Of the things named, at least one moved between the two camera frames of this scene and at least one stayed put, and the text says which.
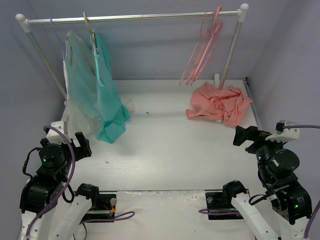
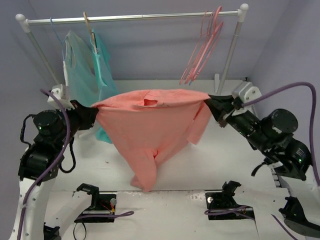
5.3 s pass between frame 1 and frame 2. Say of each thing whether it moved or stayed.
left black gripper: moved
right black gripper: moved
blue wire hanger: stayed
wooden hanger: stayed
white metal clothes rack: stayed
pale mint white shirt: stayed
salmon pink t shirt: moved
